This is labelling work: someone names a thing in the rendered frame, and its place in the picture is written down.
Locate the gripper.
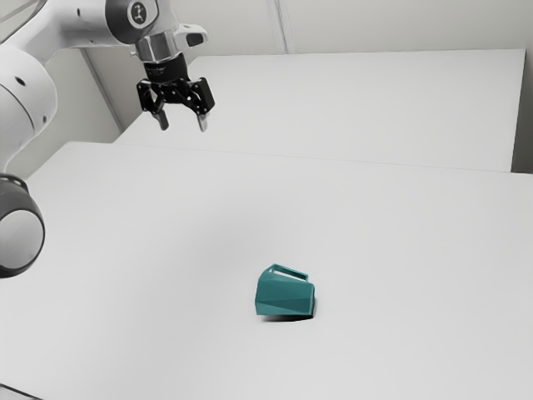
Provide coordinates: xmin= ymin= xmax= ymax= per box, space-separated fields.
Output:
xmin=136 ymin=55 xmax=217 ymax=133

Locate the teal faceted mug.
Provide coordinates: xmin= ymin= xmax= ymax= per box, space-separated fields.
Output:
xmin=253 ymin=262 xmax=316 ymax=321

